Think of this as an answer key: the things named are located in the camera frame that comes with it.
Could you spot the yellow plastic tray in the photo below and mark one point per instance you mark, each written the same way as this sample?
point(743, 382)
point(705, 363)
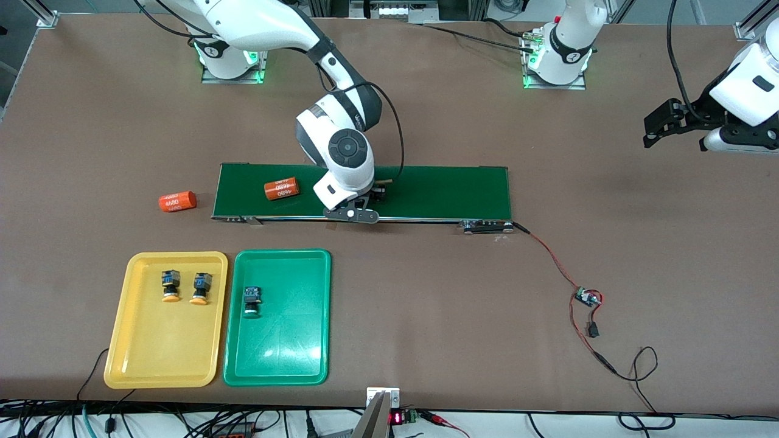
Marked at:
point(158, 347)

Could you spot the orange cylinder with white print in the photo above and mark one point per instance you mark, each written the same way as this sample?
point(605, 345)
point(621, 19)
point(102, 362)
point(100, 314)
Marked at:
point(177, 201)
point(282, 188)

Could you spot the aluminium frame profile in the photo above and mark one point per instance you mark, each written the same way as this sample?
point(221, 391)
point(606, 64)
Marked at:
point(45, 18)
point(745, 29)

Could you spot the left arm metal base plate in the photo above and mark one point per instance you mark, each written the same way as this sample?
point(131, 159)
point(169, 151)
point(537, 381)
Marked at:
point(578, 86)

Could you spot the green mushroom push button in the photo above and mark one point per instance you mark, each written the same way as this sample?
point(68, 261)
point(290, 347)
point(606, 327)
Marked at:
point(251, 297)

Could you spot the yellow mushroom push button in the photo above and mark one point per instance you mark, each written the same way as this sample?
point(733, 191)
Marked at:
point(201, 283)
point(171, 281)

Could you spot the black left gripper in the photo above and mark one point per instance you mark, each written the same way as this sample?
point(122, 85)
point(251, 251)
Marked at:
point(700, 115)

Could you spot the silver lit control device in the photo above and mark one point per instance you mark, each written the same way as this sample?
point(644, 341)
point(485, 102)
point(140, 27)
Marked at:
point(392, 11)

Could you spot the red digit display module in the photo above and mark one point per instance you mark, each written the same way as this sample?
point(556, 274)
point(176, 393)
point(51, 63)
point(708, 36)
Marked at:
point(397, 418)

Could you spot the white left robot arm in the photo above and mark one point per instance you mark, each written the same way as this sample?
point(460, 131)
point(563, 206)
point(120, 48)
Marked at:
point(569, 48)

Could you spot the green plastic tray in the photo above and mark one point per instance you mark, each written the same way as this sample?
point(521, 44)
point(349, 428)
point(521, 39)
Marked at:
point(286, 340)

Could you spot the small black plug connector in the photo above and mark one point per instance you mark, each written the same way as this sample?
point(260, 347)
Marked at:
point(593, 331)

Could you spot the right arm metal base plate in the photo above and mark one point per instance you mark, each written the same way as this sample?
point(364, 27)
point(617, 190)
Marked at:
point(263, 67)

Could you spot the grey metal pole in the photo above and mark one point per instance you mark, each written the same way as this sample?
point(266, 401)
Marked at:
point(371, 423)

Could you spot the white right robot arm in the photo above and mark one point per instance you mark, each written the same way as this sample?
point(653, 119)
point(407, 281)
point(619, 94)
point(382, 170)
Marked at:
point(341, 146)

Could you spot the green conveyor belt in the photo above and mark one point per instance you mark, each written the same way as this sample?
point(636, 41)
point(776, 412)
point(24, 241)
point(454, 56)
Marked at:
point(438, 194)

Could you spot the red clip lead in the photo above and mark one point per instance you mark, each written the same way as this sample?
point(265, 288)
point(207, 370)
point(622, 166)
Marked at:
point(435, 418)

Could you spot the silver metal bracket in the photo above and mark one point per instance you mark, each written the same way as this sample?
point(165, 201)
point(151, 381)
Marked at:
point(393, 396)

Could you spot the small green circuit board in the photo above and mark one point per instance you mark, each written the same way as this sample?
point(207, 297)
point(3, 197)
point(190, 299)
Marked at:
point(587, 297)

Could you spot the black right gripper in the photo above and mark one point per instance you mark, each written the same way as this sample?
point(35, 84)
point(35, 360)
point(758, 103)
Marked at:
point(380, 194)

